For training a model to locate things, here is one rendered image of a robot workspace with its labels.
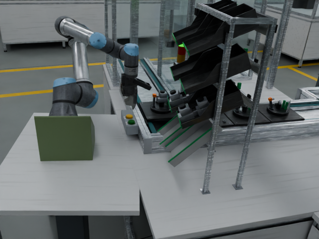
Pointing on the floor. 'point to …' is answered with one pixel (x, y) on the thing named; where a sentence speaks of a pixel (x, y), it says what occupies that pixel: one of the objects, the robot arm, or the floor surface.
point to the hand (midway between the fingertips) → (134, 106)
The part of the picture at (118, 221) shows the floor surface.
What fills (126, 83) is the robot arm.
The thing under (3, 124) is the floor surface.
